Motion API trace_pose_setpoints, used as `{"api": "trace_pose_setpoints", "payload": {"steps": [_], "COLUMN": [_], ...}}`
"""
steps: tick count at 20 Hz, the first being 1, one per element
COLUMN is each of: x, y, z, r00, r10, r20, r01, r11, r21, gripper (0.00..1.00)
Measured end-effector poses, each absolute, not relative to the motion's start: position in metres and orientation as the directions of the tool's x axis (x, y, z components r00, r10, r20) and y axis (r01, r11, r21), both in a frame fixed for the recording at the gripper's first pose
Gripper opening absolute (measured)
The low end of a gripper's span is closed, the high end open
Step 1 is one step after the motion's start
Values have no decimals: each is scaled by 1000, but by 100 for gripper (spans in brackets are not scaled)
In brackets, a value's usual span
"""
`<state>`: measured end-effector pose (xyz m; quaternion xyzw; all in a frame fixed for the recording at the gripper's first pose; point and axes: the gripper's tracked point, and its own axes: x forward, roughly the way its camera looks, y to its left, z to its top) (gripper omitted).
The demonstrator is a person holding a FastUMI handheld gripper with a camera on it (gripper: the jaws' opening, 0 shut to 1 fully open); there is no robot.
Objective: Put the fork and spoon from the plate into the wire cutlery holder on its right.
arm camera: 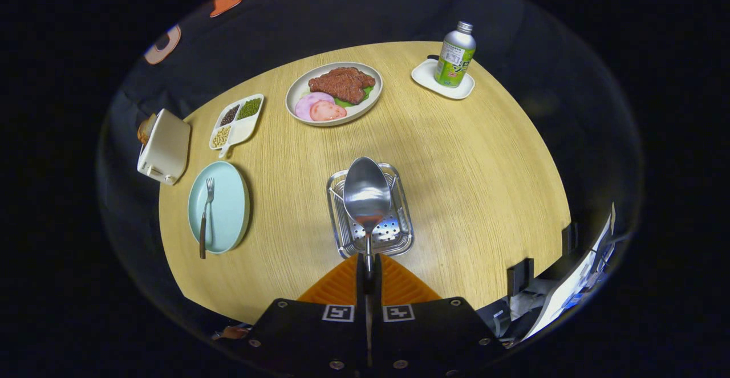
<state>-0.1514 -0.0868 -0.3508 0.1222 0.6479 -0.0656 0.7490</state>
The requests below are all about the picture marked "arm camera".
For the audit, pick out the brown steak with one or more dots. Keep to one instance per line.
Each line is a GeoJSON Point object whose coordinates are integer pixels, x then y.
{"type": "Point", "coordinates": [342, 81]}

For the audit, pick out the green label metal bottle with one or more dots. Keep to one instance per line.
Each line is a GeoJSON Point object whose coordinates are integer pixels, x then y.
{"type": "Point", "coordinates": [455, 59]}

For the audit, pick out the pile of yellow soybeans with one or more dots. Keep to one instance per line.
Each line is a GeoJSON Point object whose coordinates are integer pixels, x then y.
{"type": "Point", "coordinates": [221, 135]}

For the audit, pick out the white paper sheet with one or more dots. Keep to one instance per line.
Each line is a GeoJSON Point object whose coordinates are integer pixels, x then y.
{"type": "Point", "coordinates": [564, 298]}

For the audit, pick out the pile of dark red beans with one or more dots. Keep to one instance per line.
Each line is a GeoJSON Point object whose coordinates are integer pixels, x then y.
{"type": "Point", "coordinates": [230, 114]}

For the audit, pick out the toasted bread slice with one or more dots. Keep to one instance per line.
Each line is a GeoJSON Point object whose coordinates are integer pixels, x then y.
{"type": "Point", "coordinates": [146, 129]}

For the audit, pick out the green lettuce leaf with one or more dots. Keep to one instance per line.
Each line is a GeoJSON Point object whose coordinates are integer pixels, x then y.
{"type": "Point", "coordinates": [369, 93]}

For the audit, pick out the pink ham slice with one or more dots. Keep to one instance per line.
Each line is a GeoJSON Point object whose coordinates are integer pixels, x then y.
{"type": "Point", "coordinates": [329, 112]}
{"type": "Point", "coordinates": [305, 104]}

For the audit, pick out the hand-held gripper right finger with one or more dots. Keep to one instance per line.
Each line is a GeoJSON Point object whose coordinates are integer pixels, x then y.
{"type": "Point", "coordinates": [433, 332]}

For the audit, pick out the metal spoon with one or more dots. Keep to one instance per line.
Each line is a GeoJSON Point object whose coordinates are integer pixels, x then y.
{"type": "Point", "coordinates": [366, 190]}

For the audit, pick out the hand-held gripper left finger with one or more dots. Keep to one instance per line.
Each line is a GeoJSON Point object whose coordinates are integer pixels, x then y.
{"type": "Point", "coordinates": [308, 332]}

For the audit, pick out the pile of green mung beans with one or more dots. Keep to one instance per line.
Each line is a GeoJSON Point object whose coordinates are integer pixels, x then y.
{"type": "Point", "coordinates": [249, 108]}

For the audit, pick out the pile of white rice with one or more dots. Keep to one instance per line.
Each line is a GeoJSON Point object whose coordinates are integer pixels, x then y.
{"type": "Point", "coordinates": [244, 130]}

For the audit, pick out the white toaster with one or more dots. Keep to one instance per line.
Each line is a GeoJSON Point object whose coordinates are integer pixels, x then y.
{"type": "Point", "coordinates": [165, 144]}

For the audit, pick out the black table clamp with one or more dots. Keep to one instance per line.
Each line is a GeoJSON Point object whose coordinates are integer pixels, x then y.
{"type": "Point", "coordinates": [520, 278]}
{"type": "Point", "coordinates": [569, 238]}

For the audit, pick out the metal fork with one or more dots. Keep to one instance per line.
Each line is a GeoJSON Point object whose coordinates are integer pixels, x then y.
{"type": "Point", "coordinates": [203, 224]}

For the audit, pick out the light blue round plate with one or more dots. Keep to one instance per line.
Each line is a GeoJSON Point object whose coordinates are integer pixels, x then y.
{"type": "Point", "coordinates": [228, 207]}

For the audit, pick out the white divided tray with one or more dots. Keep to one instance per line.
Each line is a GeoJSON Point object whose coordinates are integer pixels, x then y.
{"type": "Point", "coordinates": [244, 130]}

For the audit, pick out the small white square tray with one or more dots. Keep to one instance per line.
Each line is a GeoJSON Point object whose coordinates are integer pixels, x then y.
{"type": "Point", "coordinates": [425, 76]}

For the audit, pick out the beige round plate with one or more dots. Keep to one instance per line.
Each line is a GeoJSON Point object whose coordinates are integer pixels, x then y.
{"type": "Point", "coordinates": [296, 90]}

